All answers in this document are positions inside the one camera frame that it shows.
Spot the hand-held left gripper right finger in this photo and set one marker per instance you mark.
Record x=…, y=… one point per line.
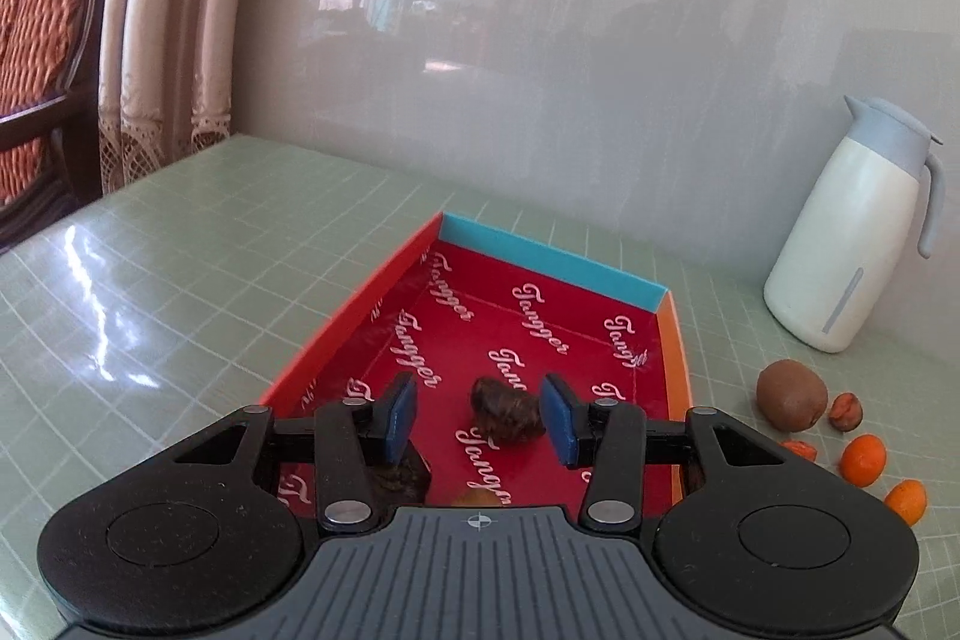
x=561, y=419

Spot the small tan longan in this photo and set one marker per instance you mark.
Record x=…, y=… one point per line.
x=480, y=499

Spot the wooden chair with orange cushion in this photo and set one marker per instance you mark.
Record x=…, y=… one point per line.
x=37, y=25

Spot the colourful cardboard box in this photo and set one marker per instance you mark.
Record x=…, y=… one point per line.
x=525, y=310

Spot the small red fruit piece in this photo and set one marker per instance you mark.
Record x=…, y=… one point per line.
x=799, y=449

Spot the white thermos jug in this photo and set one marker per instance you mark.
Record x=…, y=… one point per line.
x=832, y=235

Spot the brown kiwi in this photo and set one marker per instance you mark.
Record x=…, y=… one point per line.
x=791, y=396

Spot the mandarin orange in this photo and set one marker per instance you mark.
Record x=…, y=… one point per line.
x=862, y=460
x=906, y=501

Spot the beige lace curtain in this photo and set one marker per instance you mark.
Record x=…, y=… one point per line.
x=172, y=48

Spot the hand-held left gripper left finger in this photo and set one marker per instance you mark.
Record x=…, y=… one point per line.
x=401, y=415

